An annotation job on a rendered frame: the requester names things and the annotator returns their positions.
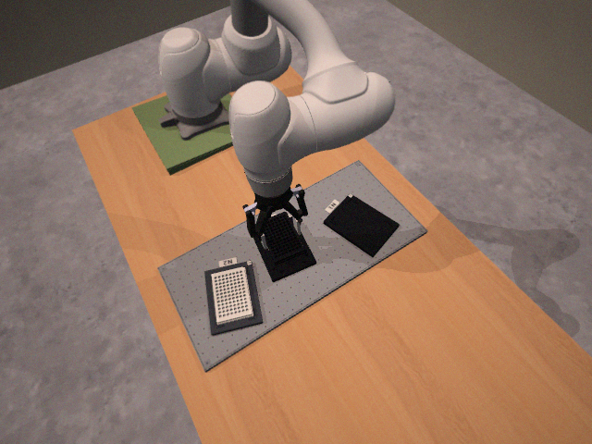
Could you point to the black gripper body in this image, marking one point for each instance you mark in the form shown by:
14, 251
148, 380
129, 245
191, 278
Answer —
264, 202

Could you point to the white n1 label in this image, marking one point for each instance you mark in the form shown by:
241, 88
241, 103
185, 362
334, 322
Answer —
332, 206

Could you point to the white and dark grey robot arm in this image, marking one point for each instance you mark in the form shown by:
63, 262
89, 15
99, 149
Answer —
340, 104

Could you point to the white n2 label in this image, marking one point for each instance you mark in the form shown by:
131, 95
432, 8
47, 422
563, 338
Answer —
231, 261

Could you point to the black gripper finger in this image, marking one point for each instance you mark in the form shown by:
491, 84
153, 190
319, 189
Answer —
298, 192
258, 228

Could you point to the black well plate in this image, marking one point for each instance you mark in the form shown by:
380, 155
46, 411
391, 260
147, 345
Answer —
282, 240

